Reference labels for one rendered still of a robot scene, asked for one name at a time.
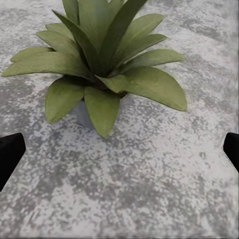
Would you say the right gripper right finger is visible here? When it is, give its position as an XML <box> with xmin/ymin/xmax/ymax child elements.
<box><xmin>223</xmin><ymin>132</ymin><xmax>239</xmax><ymax>173</ymax></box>

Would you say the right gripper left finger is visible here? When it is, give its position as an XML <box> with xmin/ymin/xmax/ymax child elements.
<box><xmin>0</xmin><ymin>132</ymin><xmax>26</xmax><ymax>192</ymax></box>

